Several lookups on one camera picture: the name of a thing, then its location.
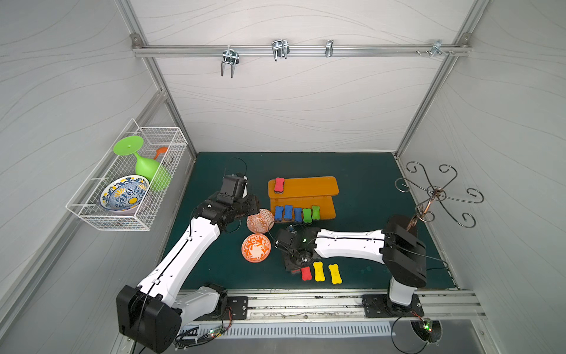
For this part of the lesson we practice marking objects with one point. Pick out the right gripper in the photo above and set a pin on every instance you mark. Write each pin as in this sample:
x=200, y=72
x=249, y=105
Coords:
x=294, y=257

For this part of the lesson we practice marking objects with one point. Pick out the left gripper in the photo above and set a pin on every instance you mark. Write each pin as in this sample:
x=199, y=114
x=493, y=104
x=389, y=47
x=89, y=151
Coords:
x=250, y=203

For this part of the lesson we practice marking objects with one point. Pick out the yellow eraser top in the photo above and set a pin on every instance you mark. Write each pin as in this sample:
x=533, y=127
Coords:
x=335, y=274
x=319, y=272

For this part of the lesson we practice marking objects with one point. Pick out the orange wooden two-tier shelf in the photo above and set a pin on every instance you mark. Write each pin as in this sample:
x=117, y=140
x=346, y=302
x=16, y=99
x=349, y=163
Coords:
x=306, y=192

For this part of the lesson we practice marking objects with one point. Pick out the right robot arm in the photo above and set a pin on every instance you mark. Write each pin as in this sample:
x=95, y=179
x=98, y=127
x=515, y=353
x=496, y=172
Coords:
x=397, y=247

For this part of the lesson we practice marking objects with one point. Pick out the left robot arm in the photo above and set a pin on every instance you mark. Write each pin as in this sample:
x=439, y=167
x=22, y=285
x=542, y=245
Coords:
x=150, y=313

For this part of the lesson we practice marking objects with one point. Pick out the green eraser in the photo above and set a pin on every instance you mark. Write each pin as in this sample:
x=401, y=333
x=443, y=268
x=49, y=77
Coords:
x=307, y=215
x=316, y=212

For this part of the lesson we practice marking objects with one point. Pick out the blue eraser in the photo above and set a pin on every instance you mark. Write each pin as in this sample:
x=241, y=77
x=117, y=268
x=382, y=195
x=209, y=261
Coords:
x=288, y=213
x=279, y=213
x=298, y=215

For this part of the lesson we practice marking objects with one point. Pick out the orange geometric pattern bowl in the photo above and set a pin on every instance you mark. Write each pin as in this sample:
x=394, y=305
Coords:
x=261, y=223

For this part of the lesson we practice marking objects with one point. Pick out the orange floral pattern bowl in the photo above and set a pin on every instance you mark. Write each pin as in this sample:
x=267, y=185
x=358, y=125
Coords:
x=256, y=248

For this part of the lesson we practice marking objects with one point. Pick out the pink eraser leftmost top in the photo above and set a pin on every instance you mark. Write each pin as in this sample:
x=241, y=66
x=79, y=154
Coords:
x=279, y=185

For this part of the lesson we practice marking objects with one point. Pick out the green plastic wine glass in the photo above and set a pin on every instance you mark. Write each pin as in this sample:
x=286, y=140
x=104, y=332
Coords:
x=151, y=169

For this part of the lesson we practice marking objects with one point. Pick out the orange utensil in basket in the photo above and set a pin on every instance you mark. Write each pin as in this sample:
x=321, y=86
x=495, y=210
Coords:
x=160, y=151

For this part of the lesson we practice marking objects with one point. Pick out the blue yellow ceramic bowl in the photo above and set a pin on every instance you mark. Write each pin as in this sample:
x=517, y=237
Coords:
x=124, y=194

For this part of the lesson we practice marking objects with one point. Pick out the white vent strip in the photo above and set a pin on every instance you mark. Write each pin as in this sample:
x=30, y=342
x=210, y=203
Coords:
x=304, y=330

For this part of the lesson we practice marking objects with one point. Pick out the metal scroll hook stand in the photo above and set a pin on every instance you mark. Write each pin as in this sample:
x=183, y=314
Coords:
x=437, y=195

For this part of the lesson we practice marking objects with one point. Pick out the double prong metal hook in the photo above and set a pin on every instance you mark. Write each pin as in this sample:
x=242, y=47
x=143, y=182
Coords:
x=230, y=59

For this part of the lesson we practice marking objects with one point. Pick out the looped metal hook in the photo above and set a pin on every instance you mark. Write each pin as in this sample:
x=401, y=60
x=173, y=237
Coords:
x=280, y=49

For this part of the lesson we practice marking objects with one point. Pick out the small metal hook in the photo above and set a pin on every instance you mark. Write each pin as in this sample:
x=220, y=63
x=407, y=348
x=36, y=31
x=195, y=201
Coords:
x=329, y=48

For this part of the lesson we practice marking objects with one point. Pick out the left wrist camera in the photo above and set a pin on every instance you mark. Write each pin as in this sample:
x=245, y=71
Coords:
x=234, y=186

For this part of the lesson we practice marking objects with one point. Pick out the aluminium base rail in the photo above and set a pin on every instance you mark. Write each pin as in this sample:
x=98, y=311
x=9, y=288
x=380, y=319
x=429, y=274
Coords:
x=346, y=305

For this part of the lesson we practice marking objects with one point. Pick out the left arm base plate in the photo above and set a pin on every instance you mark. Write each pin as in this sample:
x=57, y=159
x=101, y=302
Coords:
x=229, y=307

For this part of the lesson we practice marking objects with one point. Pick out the white wire basket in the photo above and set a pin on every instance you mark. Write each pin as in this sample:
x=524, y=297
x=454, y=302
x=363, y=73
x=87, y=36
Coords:
x=85, y=202

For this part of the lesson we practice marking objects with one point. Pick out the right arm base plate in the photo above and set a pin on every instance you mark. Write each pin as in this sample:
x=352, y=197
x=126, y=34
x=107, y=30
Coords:
x=380, y=306

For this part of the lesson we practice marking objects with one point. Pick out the aluminium crossbar rail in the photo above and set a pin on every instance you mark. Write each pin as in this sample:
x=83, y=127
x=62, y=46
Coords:
x=296, y=51

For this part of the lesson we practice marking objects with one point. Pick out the right metal bracket hook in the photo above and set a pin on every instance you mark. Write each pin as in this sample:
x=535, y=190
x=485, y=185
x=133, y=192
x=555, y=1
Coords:
x=436, y=50

